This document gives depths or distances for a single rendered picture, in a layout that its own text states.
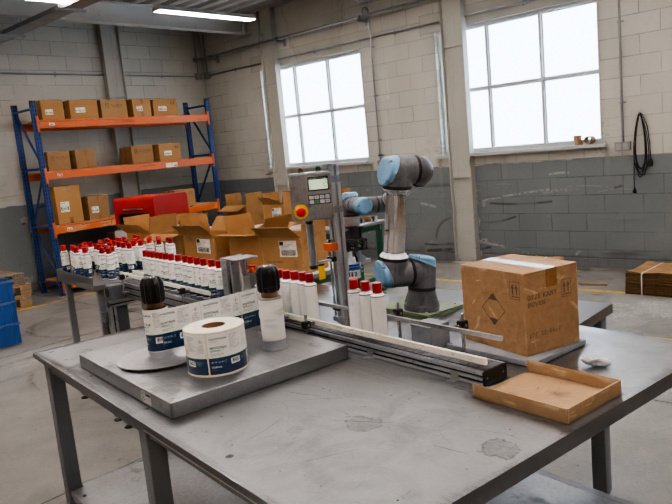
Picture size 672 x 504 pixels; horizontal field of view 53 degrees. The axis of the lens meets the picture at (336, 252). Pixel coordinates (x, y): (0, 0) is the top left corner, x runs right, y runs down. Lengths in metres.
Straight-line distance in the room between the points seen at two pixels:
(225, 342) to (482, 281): 0.87
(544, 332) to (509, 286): 0.19
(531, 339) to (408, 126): 6.89
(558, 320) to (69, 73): 9.08
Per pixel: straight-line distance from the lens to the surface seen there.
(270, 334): 2.38
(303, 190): 2.65
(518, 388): 2.03
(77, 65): 10.71
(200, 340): 2.19
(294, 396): 2.09
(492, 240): 8.44
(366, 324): 2.41
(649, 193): 7.65
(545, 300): 2.25
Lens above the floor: 1.56
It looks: 9 degrees down
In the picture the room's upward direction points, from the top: 5 degrees counter-clockwise
